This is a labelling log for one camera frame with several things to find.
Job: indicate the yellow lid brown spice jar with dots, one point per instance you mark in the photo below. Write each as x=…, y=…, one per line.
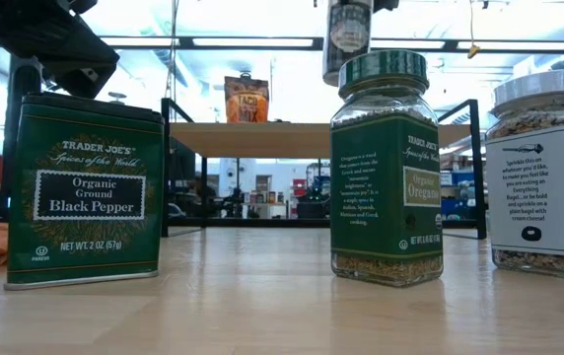
x=347, y=39

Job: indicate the green black pepper tin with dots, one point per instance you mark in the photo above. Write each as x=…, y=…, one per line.
x=85, y=197

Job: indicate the orange taco mix packet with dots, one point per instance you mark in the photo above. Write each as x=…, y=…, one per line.
x=246, y=101

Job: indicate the green lid oregano jar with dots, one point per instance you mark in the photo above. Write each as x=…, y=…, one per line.
x=385, y=187

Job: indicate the white lid bagel seasoning jar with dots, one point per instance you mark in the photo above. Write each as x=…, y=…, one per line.
x=538, y=197

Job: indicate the black metal table frame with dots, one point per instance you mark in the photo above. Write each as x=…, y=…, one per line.
x=21, y=148

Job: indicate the wooden shelf with black frame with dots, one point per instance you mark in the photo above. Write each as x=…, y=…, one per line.
x=262, y=140

